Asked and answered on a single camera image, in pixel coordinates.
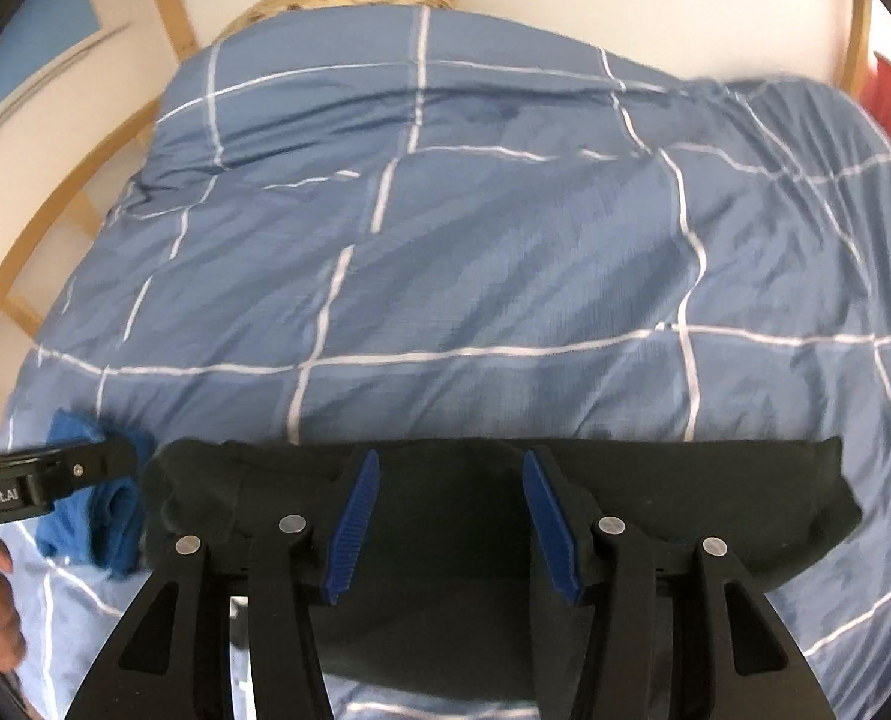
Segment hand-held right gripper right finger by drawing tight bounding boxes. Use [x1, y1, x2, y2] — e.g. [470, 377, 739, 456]
[522, 445, 838, 720]

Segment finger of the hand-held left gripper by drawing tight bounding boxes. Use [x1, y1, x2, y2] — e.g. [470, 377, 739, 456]
[26, 437, 140, 502]

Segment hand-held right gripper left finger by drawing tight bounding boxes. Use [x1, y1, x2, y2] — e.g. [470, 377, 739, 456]
[66, 450, 382, 720]

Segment blue garment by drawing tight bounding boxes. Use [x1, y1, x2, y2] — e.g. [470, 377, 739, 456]
[36, 409, 154, 580]

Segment black pants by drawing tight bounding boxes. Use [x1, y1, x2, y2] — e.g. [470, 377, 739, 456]
[141, 435, 864, 698]

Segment blue checked blanket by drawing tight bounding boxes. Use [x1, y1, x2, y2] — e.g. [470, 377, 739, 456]
[0, 4, 891, 720]

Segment blue window blind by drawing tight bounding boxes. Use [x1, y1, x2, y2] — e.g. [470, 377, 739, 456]
[0, 0, 127, 140]

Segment wooden bunk bed frame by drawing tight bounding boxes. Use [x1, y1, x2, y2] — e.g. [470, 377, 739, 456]
[0, 0, 877, 458]

